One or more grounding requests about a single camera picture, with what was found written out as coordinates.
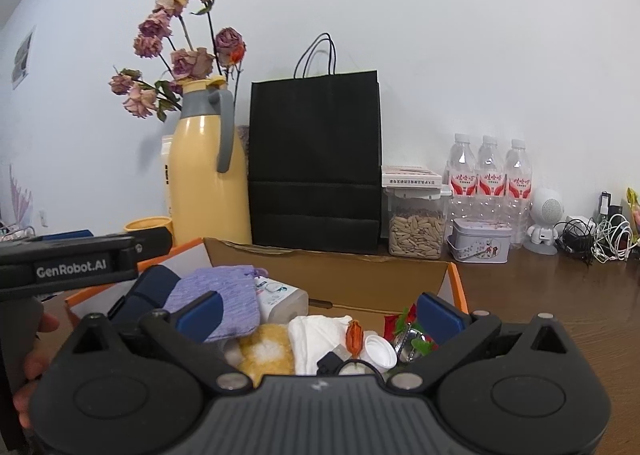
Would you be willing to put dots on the yellow thermos jug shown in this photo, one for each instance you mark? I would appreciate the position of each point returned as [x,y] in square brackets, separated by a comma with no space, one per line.
[205,175]

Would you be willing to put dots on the person's left hand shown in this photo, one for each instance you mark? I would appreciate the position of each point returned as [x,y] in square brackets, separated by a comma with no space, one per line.
[36,365]

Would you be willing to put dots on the red artificial rose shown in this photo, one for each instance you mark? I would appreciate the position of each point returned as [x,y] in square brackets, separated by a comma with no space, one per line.
[400,321]

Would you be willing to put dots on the clear water bottle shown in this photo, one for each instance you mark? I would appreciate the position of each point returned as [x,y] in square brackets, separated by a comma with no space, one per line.
[462,180]
[517,185]
[490,180]

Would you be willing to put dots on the colourful snack packet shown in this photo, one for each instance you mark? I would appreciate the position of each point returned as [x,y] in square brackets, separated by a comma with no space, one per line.
[634,207]

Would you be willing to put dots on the white plastic bottle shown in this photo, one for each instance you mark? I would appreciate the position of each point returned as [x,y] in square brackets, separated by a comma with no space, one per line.
[277,295]

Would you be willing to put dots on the clear seed jar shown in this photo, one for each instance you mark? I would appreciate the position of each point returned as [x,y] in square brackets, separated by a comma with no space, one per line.
[415,230]

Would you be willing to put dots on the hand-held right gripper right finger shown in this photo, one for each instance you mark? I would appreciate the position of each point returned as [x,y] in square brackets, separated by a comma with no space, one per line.
[440,317]

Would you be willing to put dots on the white bottle cap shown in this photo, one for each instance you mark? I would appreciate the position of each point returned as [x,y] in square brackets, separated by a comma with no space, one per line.
[380,350]

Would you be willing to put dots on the purple feather wall sticker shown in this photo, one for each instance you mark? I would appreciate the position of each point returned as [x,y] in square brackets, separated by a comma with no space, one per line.
[20,200]

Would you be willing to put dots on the yellow mug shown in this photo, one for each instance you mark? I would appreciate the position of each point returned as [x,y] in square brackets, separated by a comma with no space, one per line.
[147,224]

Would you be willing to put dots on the black charger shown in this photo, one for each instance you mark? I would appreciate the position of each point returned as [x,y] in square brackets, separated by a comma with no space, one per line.
[607,202]

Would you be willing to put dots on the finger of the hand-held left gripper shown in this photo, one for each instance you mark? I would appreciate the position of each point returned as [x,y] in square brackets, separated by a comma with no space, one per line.
[155,242]
[65,234]

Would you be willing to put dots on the white robot speaker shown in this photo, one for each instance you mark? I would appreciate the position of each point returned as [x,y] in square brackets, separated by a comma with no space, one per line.
[544,215]

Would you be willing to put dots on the small black plug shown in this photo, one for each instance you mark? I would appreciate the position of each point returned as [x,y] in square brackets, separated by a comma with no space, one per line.
[330,363]

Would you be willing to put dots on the white wall vent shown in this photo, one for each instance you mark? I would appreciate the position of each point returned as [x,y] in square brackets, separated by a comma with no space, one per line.
[22,57]

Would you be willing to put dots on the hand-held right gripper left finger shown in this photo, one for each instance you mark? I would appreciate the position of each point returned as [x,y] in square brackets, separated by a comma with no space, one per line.
[202,317]

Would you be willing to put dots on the dried rose bouquet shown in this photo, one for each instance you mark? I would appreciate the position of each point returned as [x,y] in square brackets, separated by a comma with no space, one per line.
[185,50]

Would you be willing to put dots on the black paper bag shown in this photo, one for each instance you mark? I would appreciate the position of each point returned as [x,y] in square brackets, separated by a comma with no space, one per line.
[315,160]

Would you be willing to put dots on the white tin box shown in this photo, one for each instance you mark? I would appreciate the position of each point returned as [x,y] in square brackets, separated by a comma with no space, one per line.
[480,242]

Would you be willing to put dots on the white cloth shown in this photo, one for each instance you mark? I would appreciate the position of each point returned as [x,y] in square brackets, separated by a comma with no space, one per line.
[320,335]

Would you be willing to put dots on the orange cardboard box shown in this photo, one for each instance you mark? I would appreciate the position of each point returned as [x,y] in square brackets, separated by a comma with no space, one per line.
[360,280]

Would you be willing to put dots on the white milk carton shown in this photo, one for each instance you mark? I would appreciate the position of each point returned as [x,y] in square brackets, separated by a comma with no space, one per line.
[167,175]

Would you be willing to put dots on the flat white box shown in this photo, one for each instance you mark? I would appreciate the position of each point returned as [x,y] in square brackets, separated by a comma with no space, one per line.
[410,176]

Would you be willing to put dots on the yellow fluffy cloth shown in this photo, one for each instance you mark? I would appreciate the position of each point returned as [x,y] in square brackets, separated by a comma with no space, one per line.
[265,350]

